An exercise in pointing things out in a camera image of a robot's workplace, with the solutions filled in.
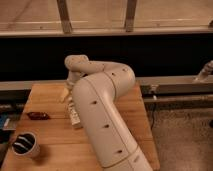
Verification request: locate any dark red snack packet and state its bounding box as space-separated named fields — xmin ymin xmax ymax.
xmin=27 ymin=112 xmax=50 ymax=120

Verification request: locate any grey metal rail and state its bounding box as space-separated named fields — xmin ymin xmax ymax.
xmin=0 ymin=75 xmax=213 ymax=94

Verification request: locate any white plastic bottle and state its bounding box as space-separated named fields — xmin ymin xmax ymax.
xmin=68 ymin=97 xmax=82 ymax=129

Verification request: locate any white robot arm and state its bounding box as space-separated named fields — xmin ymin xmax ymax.
xmin=64 ymin=55 xmax=153 ymax=171

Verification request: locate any beige object at right edge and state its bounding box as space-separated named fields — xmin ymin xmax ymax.
xmin=195 ymin=60 xmax=213 ymax=82

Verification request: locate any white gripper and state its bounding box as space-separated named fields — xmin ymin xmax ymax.
xmin=60 ymin=71 xmax=83 ymax=102

